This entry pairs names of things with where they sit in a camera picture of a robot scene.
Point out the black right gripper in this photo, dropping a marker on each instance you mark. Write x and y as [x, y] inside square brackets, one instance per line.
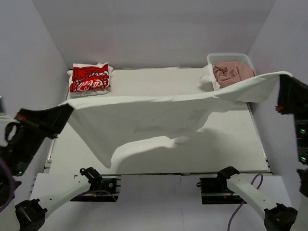
[289, 102]

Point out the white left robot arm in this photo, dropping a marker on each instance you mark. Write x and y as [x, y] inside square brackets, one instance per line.
[30, 214]

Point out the white t-shirt black graphic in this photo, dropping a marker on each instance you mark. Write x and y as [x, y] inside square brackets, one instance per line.
[106, 123]

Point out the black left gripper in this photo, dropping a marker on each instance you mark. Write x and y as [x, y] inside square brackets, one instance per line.
[38, 122]

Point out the white cartoon print t-shirt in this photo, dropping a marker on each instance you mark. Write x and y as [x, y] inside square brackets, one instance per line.
[208, 78]

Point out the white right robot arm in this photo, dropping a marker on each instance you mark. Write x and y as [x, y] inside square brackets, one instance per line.
[276, 216]

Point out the white plastic basket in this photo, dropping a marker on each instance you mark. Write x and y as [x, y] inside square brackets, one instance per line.
[215, 58]

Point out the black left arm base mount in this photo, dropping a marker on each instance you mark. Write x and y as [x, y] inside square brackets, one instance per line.
[102, 189]

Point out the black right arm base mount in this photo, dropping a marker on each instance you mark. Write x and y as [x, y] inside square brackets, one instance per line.
[214, 190]

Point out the folded red coca-cola t-shirt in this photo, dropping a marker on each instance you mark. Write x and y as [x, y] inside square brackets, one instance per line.
[89, 80]

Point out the pink t-shirt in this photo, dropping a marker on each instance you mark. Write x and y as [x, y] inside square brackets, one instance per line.
[228, 73]

